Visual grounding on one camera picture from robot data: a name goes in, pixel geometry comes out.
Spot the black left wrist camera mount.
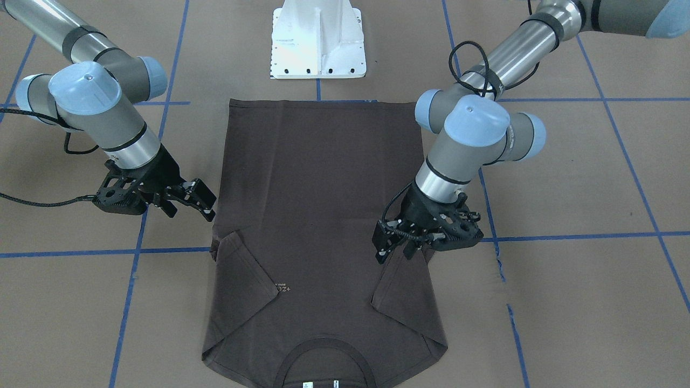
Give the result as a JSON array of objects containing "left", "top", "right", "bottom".
[{"left": 430, "top": 192, "right": 485, "bottom": 251}]

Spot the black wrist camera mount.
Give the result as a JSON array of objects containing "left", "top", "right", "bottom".
[
  {"left": 93, "top": 160, "right": 147, "bottom": 216},
  {"left": 430, "top": 192, "right": 485, "bottom": 251}
]

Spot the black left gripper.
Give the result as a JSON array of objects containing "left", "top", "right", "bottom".
[{"left": 372, "top": 183, "right": 448, "bottom": 265}]

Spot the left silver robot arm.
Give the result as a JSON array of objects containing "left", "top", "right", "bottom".
[{"left": 372, "top": 1, "right": 688, "bottom": 264}]

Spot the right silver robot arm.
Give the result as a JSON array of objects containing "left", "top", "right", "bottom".
[{"left": 2, "top": 1, "right": 216, "bottom": 221}]

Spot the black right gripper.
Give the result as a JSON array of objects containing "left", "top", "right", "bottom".
[{"left": 138, "top": 145, "right": 217, "bottom": 223}]

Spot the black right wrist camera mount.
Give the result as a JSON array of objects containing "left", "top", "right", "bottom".
[{"left": 93, "top": 160, "right": 147, "bottom": 216}]

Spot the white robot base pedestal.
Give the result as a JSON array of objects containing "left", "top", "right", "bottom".
[{"left": 270, "top": 1, "right": 367, "bottom": 79}]

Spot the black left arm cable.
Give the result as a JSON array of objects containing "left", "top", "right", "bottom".
[{"left": 380, "top": 40, "right": 540, "bottom": 254}]

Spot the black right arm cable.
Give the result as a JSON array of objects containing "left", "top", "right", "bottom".
[{"left": 0, "top": 107, "right": 100, "bottom": 208}]

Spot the dark brown t-shirt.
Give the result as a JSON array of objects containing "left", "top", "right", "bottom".
[{"left": 201, "top": 99, "right": 448, "bottom": 387}]

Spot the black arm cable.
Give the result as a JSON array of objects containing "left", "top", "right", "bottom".
[
  {"left": 380, "top": 40, "right": 540, "bottom": 254},
  {"left": 0, "top": 107, "right": 100, "bottom": 208}
]

